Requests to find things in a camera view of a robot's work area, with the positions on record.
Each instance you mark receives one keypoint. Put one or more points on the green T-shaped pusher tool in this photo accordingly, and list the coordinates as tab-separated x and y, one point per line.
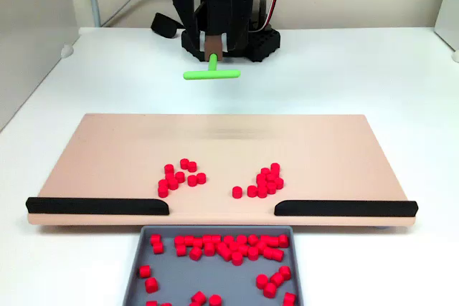
211	75

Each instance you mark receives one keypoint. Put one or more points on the small white foot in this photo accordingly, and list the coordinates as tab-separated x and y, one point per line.
66	51
455	56

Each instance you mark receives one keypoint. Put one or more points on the pink flat board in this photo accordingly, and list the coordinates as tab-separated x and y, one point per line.
107	148

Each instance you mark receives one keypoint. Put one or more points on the black foam bumper strip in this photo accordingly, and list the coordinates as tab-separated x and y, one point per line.
89	206
351	208

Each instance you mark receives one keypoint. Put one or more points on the grey plastic tray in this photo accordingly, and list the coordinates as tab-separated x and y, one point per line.
201	277

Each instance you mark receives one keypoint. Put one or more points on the white enclosure panel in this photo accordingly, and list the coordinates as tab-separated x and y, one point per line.
450	5
28	69

